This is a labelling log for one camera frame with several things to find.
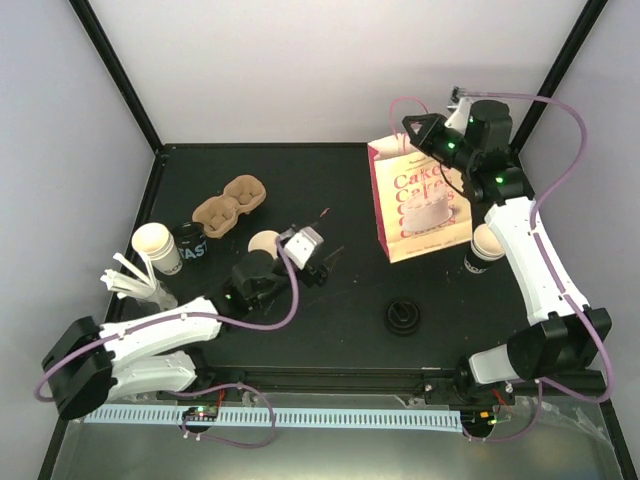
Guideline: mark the black cup lying sideways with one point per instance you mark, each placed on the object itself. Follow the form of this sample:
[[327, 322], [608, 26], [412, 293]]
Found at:
[[191, 241]]

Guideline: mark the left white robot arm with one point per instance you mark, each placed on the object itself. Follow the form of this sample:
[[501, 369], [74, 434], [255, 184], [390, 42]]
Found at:
[[93, 364]]

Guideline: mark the stack of black lids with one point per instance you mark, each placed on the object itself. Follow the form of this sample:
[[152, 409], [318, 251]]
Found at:
[[402, 317]]

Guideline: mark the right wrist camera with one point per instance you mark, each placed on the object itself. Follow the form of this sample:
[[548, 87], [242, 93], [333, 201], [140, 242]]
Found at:
[[459, 107]]

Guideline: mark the small circuit board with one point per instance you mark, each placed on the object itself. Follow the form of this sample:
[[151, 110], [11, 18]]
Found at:
[[200, 413]]

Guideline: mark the light blue cable duct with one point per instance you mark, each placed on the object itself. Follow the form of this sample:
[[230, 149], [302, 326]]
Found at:
[[261, 417]]

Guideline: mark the brown cardboard cup carrier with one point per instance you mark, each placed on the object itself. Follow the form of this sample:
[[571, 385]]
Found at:
[[219, 214]]

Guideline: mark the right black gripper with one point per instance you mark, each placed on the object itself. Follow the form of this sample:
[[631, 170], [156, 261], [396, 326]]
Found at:
[[423, 141]]

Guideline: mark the white stacked paper cups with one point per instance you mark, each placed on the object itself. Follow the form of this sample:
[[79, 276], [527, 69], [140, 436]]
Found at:
[[156, 242]]

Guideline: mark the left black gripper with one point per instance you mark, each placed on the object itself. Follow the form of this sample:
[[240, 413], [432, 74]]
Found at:
[[320, 275]]

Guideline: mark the black paper coffee cup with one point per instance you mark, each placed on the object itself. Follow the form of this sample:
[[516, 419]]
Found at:
[[266, 241]]

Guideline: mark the cake print paper bag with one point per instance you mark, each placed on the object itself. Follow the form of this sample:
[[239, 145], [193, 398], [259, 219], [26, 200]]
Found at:
[[417, 204]]

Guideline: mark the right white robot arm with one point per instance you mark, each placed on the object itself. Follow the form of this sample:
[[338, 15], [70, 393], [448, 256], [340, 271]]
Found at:
[[564, 333]]

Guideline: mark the right black paper cup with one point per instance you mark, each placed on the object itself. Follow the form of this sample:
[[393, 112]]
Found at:
[[484, 250]]

